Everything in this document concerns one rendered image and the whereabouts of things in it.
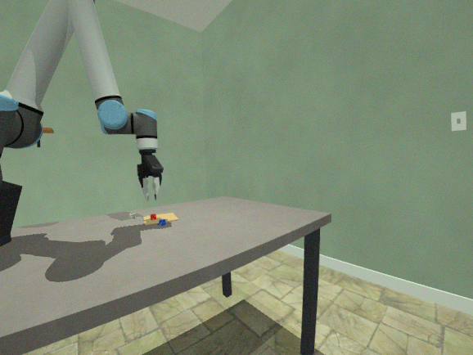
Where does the tan flat mat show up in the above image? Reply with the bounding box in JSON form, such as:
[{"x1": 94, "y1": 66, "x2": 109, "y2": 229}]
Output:
[{"x1": 143, "y1": 213, "x2": 178, "y2": 225}]

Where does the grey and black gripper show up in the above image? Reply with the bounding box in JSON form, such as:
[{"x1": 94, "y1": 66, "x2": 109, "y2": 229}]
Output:
[{"x1": 137, "y1": 149, "x2": 162, "y2": 201}]

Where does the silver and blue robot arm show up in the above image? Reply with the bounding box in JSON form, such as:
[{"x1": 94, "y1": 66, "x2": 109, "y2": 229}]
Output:
[{"x1": 0, "y1": 0, "x2": 158, "y2": 159}]

